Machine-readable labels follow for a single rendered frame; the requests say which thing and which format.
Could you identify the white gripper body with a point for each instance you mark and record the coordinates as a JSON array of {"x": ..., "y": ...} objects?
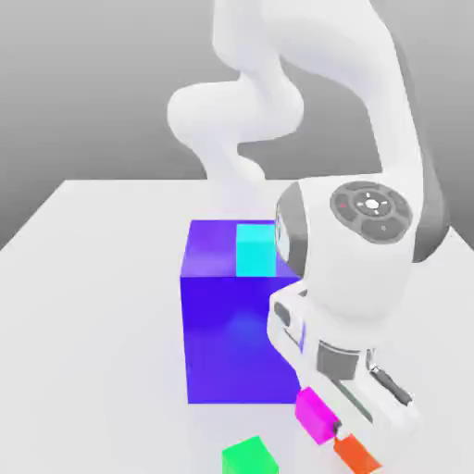
[{"x": 385, "y": 418}]

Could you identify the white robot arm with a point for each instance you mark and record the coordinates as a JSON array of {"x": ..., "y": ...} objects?
[{"x": 333, "y": 111}]

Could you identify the small orange cube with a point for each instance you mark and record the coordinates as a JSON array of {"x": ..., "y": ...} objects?
[{"x": 357, "y": 457}]

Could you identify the small magenta cube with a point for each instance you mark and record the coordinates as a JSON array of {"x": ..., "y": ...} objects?
[{"x": 314, "y": 414}]

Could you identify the small green cube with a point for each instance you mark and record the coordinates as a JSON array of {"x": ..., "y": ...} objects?
[{"x": 248, "y": 457}]

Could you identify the small cyan cube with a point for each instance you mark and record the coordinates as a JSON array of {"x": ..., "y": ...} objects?
[{"x": 255, "y": 251}]

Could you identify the large blue box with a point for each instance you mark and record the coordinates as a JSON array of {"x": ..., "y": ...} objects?
[{"x": 229, "y": 333}]

